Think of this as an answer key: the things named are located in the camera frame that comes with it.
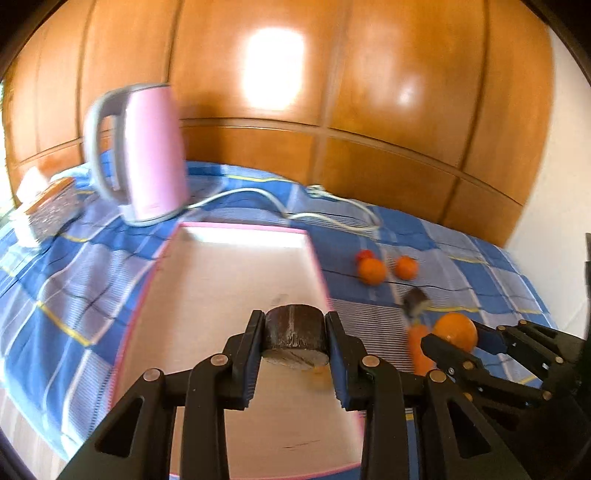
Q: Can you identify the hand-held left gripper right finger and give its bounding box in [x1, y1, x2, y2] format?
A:
[325, 311, 532, 480]

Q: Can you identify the dark brown cylinder block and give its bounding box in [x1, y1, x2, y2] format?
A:
[262, 304, 331, 371]
[404, 287, 431, 320]

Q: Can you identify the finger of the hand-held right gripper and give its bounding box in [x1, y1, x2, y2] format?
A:
[475, 320, 583, 385]
[421, 333, 552, 404]

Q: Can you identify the patterned tissue box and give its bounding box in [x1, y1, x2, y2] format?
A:
[25, 178, 80, 241]

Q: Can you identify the small orange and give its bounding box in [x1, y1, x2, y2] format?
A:
[396, 255, 419, 280]
[358, 257, 387, 285]
[408, 325, 437, 377]

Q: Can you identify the large orange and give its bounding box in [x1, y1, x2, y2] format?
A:
[431, 312, 479, 354]

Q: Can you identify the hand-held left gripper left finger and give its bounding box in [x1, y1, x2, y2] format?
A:
[60, 310, 266, 480]

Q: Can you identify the wooden panelled wardrobe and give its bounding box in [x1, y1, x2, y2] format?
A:
[2, 0, 555, 247]

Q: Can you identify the white tissue paper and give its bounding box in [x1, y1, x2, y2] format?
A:
[8, 168, 49, 246]

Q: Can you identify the pink electric kettle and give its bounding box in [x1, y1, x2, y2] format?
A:
[83, 83, 191, 228]

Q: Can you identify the white kettle power cable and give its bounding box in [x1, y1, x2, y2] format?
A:
[184, 184, 385, 232]

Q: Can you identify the pink rimmed white tray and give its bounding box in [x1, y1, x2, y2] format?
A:
[108, 222, 366, 480]

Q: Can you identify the blue plaid bedsheet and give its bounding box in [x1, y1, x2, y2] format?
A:
[0, 159, 557, 464]

